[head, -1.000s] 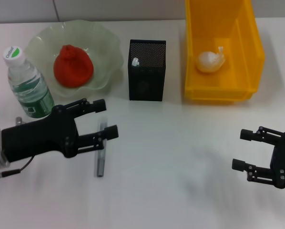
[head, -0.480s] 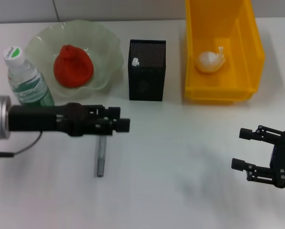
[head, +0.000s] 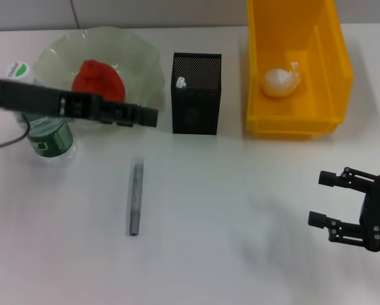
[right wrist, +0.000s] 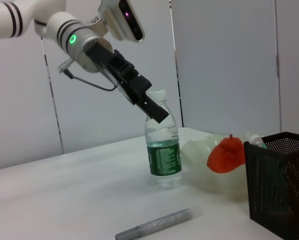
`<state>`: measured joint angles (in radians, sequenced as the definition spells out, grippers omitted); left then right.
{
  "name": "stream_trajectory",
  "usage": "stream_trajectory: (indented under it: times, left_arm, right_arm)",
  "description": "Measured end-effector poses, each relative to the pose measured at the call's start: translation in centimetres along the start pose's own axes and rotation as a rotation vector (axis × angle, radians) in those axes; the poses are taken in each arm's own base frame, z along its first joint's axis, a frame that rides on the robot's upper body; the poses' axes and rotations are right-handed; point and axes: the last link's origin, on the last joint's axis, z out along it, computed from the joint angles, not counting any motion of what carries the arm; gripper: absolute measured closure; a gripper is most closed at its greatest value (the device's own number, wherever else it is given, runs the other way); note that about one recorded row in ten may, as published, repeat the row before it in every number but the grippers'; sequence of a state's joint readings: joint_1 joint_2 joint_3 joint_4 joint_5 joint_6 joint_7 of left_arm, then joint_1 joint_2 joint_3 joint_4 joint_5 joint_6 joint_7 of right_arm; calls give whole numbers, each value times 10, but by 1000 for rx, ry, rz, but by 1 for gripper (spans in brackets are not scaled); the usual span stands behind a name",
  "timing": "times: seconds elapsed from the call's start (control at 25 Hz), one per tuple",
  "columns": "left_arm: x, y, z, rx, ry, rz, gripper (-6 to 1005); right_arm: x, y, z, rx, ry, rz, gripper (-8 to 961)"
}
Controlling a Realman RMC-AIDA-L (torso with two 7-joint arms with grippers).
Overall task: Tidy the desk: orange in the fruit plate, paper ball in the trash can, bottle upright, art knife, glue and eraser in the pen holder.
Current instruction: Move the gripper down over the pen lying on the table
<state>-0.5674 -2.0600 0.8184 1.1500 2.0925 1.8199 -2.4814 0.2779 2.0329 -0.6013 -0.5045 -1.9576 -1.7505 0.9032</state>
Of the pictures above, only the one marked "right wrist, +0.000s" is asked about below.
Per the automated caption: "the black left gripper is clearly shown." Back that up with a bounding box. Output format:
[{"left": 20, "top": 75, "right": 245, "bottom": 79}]
[{"left": 85, "top": 41, "right": 170, "bottom": 124}]

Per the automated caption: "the clear bottle with green label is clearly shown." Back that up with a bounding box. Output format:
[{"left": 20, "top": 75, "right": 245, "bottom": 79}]
[{"left": 144, "top": 89, "right": 183, "bottom": 190}]

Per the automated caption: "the red-orange soft orange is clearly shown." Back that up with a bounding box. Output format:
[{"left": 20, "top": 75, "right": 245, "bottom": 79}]
[{"left": 206, "top": 133, "right": 247, "bottom": 174}]

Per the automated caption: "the mint green utility knife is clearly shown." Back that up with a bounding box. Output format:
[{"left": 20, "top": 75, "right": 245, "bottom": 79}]
[{"left": 248, "top": 134, "right": 268, "bottom": 150}]

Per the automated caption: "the grey metallic pen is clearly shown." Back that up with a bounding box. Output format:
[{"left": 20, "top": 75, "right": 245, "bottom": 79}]
[{"left": 115, "top": 206, "right": 203, "bottom": 240}]

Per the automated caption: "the pale green glass fruit plate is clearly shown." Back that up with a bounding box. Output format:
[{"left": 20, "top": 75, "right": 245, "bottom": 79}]
[{"left": 180, "top": 131, "right": 264, "bottom": 201}]

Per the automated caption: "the black mesh pen holder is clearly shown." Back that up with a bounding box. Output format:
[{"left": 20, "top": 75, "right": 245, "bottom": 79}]
[{"left": 243, "top": 131, "right": 299, "bottom": 238}]

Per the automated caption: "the left wrist cable with plug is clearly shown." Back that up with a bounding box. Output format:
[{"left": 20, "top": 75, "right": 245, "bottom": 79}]
[{"left": 56, "top": 58, "right": 118, "bottom": 92}]

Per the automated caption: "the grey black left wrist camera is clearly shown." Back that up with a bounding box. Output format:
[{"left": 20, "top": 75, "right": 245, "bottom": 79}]
[{"left": 97, "top": 0, "right": 146, "bottom": 44}]

